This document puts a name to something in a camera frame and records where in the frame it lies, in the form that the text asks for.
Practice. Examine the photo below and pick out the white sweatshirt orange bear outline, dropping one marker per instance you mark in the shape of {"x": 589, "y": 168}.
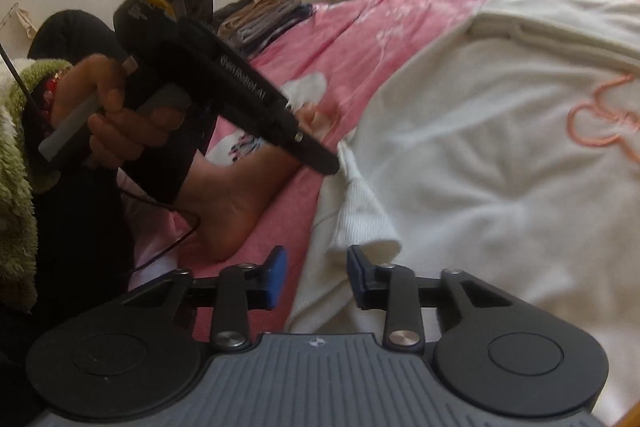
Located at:
{"x": 507, "y": 148}

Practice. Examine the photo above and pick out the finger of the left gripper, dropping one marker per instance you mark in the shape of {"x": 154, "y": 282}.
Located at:
{"x": 314, "y": 155}

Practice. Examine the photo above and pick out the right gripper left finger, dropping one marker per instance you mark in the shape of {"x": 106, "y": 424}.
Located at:
{"x": 241, "y": 289}

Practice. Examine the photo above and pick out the stack of folded clothes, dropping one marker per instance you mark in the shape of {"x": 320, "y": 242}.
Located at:
{"x": 249, "y": 26}

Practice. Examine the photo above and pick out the person's left hand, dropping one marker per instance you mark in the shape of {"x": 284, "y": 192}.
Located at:
{"x": 117, "y": 134}

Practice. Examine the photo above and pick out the green sleeve forearm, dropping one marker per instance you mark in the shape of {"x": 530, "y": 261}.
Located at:
{"x": 18, "y": 183}

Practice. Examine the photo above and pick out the bare foot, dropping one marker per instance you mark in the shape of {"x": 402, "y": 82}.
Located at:
{"x": 231, "y": 199}

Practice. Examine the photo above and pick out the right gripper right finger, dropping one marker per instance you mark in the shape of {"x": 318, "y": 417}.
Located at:
{"x": 392, "y": 289}

